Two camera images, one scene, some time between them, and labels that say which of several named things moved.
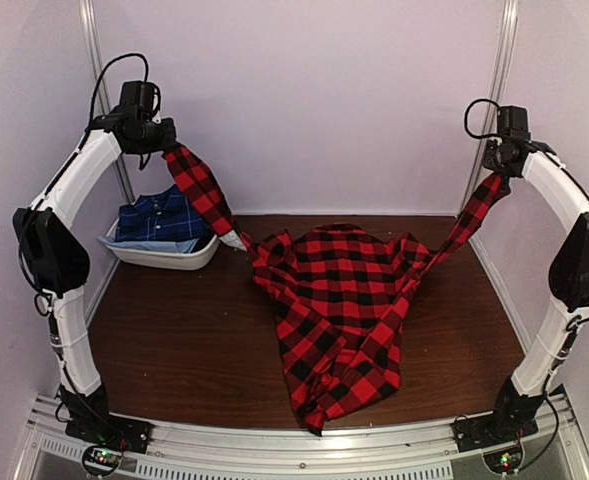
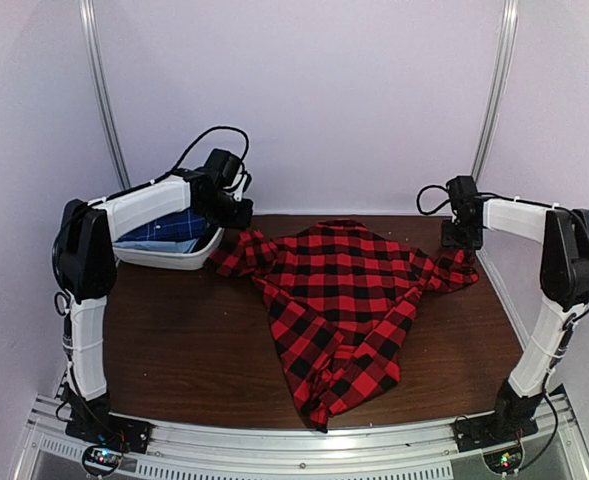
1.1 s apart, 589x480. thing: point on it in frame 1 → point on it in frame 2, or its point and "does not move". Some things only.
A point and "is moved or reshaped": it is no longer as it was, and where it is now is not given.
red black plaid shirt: [341, 292] is moved or reshaped
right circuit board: [504, 461] does not move
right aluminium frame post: [479, 176] does not move
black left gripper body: [158, 140] → [222, 213]
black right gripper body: [494, 161] → [462, 236]
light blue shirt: [177, 246] does not move
